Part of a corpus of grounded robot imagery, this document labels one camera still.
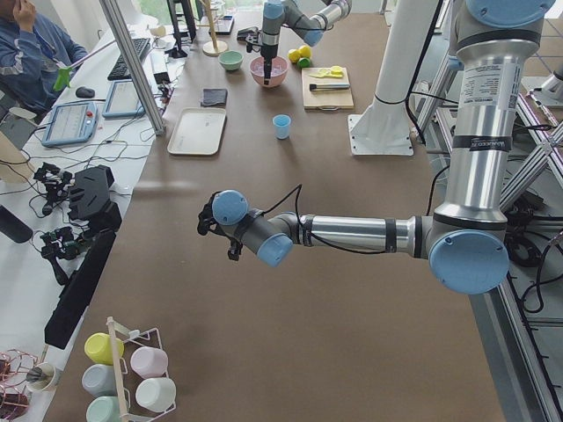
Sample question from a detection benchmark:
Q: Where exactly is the yellow lemon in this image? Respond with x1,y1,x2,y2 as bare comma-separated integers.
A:
288,49,301,63
298,45,312,58

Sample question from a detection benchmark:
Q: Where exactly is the blue teach pendant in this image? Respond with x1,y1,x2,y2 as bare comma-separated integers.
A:
102,80,145,120
41,101,98,147

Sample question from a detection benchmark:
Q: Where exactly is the bamboo cutting board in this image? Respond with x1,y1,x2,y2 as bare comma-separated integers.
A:
301,66,355,110

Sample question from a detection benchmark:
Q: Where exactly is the white cup in rack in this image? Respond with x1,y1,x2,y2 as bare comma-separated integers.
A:
135,377,177,412

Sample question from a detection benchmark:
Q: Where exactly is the beige rabbit tray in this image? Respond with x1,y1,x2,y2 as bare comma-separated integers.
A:
167,107,226,156

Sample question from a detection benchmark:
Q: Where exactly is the mint cup in rack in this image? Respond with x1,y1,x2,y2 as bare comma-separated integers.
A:
85,396,121,422

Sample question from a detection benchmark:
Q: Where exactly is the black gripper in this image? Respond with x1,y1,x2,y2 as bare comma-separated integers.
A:
261,44,277,86

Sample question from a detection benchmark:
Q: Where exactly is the pink bowl of ice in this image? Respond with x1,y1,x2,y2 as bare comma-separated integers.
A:
249,56,289,88

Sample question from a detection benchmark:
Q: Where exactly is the white wire cup rack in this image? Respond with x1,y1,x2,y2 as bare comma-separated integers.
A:
106,316,177,421

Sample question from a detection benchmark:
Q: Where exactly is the light blue plastic cup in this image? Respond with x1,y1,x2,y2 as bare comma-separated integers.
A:
272,114,292,140

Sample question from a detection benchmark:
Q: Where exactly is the grey cup in rack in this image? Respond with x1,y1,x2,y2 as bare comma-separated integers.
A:
82,364,117,397

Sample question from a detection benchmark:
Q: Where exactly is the grey folded cloth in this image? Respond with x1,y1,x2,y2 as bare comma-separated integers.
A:
201,88,228,107

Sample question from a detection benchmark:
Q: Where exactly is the person in blue hoodie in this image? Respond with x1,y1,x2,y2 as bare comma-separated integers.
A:
1,1,87,114

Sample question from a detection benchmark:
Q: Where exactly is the yellow cup in rack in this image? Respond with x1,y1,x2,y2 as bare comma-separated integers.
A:
84,332,113,365

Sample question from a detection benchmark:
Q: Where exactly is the green ceramic bowl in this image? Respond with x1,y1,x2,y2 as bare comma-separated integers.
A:
218,50,244,71

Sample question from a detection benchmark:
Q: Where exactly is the green lime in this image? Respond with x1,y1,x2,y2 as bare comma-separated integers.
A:
296,57,311,69

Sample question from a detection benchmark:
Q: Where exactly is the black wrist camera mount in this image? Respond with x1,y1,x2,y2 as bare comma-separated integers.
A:
197,192,217,236
245,31,262,53

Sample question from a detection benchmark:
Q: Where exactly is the aluminium frame post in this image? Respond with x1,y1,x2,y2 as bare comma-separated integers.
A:
99,0,165,136

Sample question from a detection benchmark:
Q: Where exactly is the wooden cup tree stand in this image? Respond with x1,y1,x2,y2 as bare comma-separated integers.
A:
200,0,229,57

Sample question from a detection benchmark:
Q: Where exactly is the black keyboard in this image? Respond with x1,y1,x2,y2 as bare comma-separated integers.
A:
106,38,152,82

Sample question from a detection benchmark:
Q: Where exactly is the pink cup in rack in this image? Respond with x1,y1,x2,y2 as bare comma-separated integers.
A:
130,346,169,379

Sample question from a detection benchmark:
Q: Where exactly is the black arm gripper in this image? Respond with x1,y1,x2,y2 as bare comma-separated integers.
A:
227,237,243,260

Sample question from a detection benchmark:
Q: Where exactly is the white camera post base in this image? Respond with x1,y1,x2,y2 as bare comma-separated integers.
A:
348,0,442,156

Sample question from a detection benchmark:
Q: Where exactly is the lemon slice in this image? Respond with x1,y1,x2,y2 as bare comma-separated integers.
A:
330,65,343,75

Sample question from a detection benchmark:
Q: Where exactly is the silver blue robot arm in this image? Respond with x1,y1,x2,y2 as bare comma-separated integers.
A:
259,0,352,86
198,1,551,295

